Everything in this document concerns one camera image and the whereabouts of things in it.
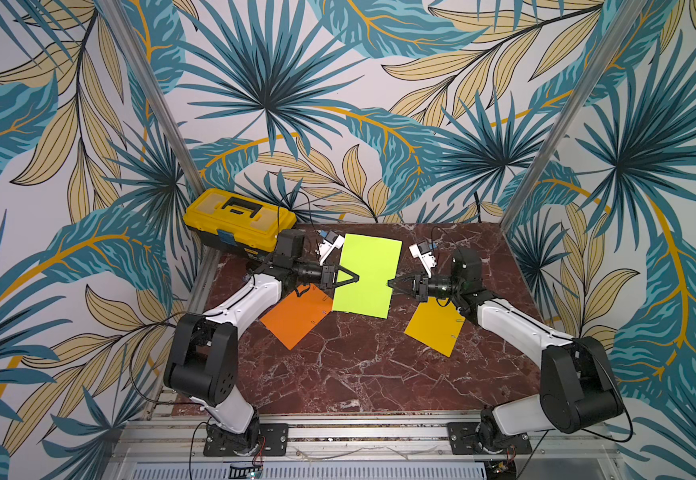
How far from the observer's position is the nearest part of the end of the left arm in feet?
2.20

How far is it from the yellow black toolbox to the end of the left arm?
0.94 feet

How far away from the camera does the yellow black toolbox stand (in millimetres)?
973
